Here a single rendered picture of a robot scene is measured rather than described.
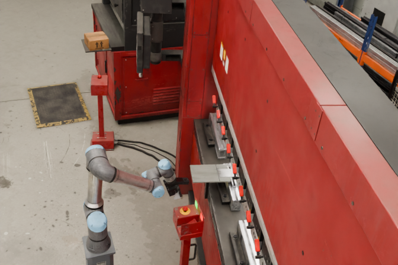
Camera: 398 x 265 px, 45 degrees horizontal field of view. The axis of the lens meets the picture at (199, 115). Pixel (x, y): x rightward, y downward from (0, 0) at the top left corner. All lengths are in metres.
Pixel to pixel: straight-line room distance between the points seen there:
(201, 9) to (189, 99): 0.78
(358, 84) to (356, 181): 0.53
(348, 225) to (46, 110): 4.63
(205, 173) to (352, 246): 1.89
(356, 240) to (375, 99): 0.54
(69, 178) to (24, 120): 1.15
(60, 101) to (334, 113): 4.61
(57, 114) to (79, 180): 1.17
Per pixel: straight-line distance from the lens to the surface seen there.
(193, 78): 3.86
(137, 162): 4.95
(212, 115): 3.96
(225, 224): 3.16
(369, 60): 4.41
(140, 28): 3.88
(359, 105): 1.76
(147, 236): 4.23
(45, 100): 5.99
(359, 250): 1.54
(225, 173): 3.34
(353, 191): 1.50
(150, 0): 3.72
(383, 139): 1.61
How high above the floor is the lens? 3.14
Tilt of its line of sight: 33 degrees down
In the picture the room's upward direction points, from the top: 5 degrees clockwise
